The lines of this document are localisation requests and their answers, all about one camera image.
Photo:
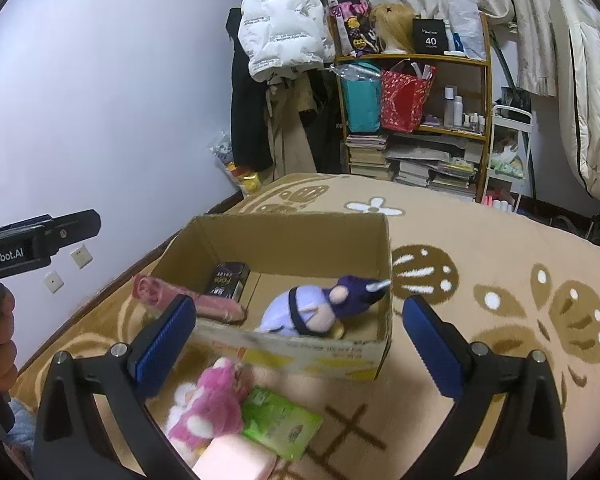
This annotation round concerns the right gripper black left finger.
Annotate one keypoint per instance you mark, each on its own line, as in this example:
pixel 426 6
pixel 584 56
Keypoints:
pixel 93 422

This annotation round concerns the pink plush paw glove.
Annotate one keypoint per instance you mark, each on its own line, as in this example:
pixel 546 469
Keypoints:
pixel 208 409

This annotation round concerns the pink marshmallow plush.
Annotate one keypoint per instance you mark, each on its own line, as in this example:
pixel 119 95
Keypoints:
pixel 235 458

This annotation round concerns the black Face tissue pack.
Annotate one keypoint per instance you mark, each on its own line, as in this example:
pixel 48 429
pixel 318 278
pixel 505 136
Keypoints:
pixel 228 280

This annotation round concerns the green tissue pack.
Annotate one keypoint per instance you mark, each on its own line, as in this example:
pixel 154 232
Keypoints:
pixel 280 425

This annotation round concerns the lavender haired plush doll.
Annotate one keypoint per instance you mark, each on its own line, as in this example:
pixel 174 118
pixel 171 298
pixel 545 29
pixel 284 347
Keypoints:
pixel 314 311

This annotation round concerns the blue jeans leg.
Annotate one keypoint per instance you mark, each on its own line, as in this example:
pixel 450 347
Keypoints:
pixel 20 438

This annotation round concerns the beige patterned rug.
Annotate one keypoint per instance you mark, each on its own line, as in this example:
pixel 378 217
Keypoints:
pixel 499 278

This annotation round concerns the clear plastic snack bag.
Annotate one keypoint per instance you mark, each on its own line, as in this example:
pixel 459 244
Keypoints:
pixel 246 180

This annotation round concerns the black hanging coat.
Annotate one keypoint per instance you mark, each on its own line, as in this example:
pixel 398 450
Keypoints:
pixel 248 126

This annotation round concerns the open cardboard box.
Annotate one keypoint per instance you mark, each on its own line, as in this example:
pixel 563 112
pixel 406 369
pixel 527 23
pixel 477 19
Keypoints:
pixel 283 251

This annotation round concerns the white rolling cart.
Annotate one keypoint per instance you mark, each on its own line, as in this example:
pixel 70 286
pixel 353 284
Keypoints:
pixel 507 164

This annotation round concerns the beige hanging coat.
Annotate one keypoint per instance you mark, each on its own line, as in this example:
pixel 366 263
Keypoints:
pixel 289 144

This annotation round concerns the stack of books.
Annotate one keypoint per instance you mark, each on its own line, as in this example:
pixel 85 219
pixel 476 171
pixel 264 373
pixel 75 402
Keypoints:
pixel 366 155

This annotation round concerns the white puffer jacket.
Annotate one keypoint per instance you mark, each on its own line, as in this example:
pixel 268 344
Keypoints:
pixel 284 38

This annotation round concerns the wooden shelf unit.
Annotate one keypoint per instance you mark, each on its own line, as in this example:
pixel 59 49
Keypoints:
pixel 472 78

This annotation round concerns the red gift bag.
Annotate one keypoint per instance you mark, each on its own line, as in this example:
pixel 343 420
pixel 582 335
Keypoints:
pixel 403 96

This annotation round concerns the teal storage bag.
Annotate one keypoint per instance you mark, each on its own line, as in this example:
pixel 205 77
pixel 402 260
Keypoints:
pixel 361 91

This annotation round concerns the black pink patterned bag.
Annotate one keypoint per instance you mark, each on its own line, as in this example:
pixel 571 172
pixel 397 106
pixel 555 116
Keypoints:
pixel 356 32

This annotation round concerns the white quilted bedding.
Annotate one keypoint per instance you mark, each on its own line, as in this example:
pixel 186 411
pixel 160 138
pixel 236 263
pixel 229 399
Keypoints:
pixel 576 27

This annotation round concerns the black box number 40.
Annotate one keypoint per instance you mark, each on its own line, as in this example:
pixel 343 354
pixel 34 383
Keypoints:
pixel 429 36

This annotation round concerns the blonde wig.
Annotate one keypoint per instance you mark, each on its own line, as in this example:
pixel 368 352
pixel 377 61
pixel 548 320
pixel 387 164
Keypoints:
pixel 393 23

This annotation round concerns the white wall socket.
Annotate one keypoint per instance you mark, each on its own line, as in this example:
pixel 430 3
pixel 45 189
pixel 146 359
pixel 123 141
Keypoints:
pixel 81 256

